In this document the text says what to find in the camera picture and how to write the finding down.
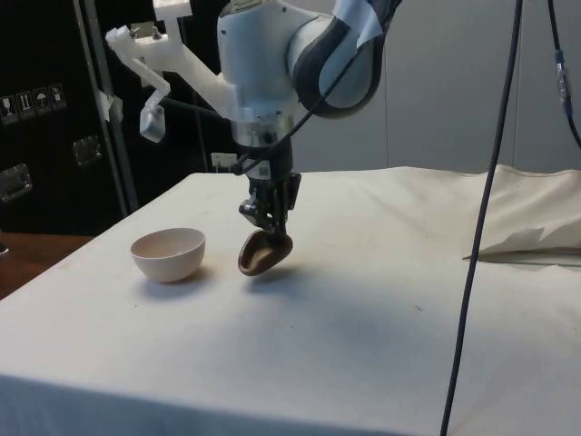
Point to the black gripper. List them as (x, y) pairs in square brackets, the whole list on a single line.
[(277, 159)]

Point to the brown cup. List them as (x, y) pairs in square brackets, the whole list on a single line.
[(254, 263)]

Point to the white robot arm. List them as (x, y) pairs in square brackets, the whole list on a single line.
[(258, 59)]

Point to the white bowl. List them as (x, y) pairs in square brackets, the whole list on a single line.
[(170, 265)]

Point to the black cabinet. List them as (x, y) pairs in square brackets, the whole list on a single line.
[(41, 181)]

